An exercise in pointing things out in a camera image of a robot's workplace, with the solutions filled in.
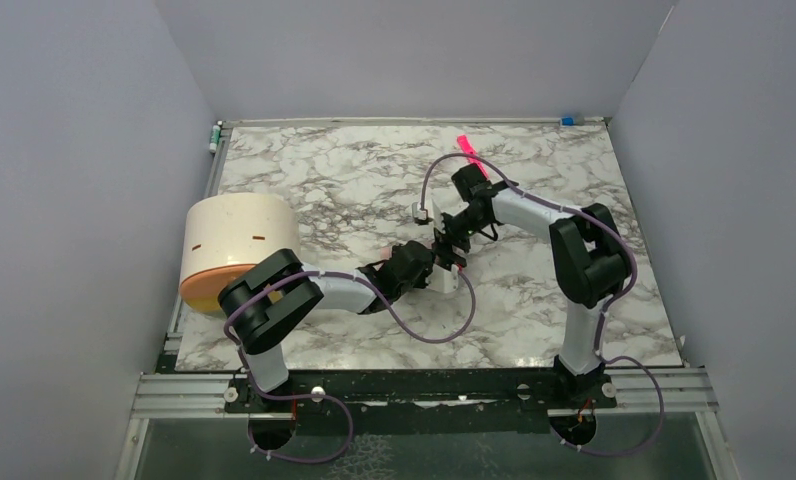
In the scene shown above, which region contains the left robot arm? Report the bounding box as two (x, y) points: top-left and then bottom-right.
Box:
(217, 241), (461, 393)

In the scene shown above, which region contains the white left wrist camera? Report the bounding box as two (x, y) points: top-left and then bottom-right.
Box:
(428, 264), (460, 294)

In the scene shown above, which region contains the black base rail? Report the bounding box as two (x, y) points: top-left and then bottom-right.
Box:
(224, 367), (617, 436)

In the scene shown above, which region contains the cream cylindrical umbrella bin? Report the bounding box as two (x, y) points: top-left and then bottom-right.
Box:
(178, 192), (300, 314)

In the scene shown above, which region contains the green white marker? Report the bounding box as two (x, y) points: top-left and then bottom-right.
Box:
(208, 123), (221, 154)

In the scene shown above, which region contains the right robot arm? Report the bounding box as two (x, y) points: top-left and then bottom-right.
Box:
(413, 163), (637, 394)

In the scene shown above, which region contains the pink highlighter marker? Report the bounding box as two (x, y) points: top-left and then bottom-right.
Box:
(456, 135), (489, 178)

